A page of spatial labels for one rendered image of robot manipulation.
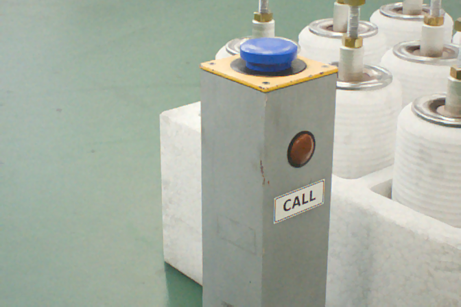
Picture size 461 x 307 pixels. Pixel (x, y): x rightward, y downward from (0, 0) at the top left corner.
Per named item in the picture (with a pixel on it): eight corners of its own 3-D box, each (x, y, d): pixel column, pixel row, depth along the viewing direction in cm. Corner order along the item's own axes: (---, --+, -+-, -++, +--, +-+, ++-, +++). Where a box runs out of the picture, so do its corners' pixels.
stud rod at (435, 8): (438, 38, 85) (445, -38, 82) (436, 41, 84) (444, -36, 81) (427, 38, 85) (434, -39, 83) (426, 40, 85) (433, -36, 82)
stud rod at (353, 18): (357, 64, 77) (363, -20, 75) (347, 64, 77) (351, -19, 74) (355, 60, 78) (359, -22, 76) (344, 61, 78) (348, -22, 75)
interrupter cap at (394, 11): (381, 22, 98) (381, 16, 98) (376, 7, 105) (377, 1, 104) (448, 24, 97) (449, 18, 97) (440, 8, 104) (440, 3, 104)
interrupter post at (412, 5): (402, 18, 100) (404, -10, 99) (400, 12, 102) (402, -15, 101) (423, 18, 100) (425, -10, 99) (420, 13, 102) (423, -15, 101)
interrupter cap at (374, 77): (403, 92, 75) (404, 84, 75) (320, 95, 74) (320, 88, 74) (377, 66, 82) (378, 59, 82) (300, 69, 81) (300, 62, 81)
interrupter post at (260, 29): (279, 52, 87) (280, 20, 86) (263, 57, 85) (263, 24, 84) (262, 47, 88) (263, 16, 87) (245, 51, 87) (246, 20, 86)
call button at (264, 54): (308, 72, 60) (309, 44, 60) (266, 84, 58) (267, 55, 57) (269, 60, 63) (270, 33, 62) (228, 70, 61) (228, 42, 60)
